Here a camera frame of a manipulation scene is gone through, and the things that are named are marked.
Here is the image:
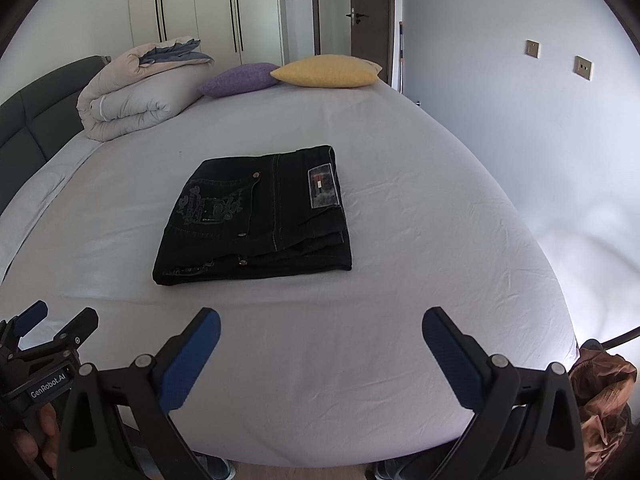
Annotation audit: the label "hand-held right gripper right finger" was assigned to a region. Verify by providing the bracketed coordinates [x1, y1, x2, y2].
[421, 306, 587, 480]

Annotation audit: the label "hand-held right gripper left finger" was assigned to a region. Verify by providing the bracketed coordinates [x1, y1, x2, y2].
[56, 306, 222, 480]

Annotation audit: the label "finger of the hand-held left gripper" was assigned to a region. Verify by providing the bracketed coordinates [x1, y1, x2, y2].
[0, 301, 49, 351]
[20, 307, 99, 361]

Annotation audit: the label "black denim pants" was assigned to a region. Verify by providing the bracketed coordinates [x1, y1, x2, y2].
[152, 145, 353, 287]

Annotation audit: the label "person's left hand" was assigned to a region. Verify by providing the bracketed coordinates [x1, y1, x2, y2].
[12, 402, 61, 471]

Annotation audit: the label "bed with white sheet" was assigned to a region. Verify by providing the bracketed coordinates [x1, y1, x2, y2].
[0, 75, 581, 468]

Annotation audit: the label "brown cloth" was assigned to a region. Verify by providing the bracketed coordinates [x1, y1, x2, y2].
[569, 340, 638, 480]

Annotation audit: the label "grey padded headboard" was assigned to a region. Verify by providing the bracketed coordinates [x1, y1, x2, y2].
[0, 55, 112, 216]

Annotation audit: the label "folded beige duvet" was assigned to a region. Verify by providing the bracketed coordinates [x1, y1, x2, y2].
[76, 36, 216, 142]

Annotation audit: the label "purple pillow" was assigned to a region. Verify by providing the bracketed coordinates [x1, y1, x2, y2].
[199, 63, 281, 98]

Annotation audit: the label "yellow pillow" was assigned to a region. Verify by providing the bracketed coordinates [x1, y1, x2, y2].
[270, 54, 383, 88]

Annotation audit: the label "white wardrobe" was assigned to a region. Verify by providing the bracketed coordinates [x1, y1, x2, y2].
[127, 0, 286, 66]

